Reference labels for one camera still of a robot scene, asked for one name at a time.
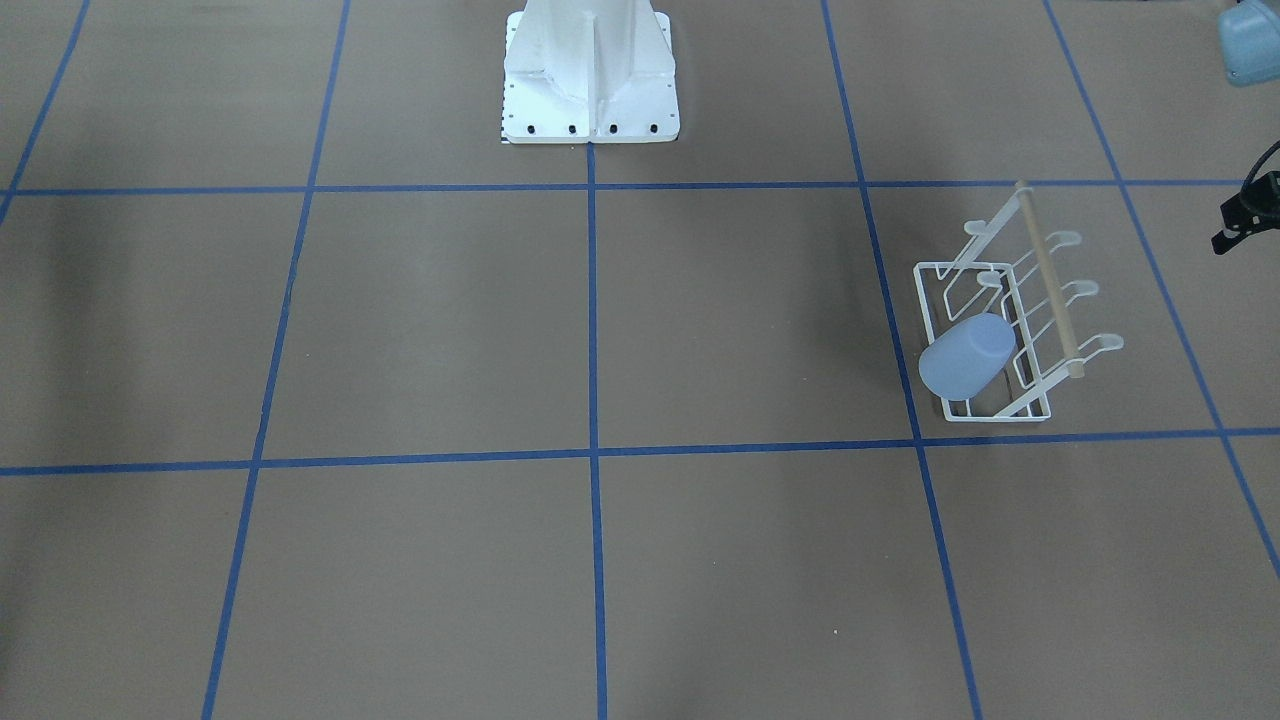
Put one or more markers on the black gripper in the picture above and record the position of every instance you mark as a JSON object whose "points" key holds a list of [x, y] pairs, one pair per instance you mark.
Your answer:
{"points": [[1243, 221]]}

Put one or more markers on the white wire cup holder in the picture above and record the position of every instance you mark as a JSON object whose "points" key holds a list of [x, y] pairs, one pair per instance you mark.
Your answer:
{"points": [[1007, 267]]}

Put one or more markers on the light blue plastic cup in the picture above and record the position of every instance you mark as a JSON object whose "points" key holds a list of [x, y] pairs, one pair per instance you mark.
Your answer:
{"points": [[961, 362]]}

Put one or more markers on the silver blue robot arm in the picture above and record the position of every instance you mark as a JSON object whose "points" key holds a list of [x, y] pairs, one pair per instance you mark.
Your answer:
{"points": [[1249, 41]]}

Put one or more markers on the white pedestal column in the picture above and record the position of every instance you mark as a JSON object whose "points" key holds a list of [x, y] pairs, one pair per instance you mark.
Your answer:
{"points": [[589, 72]]}

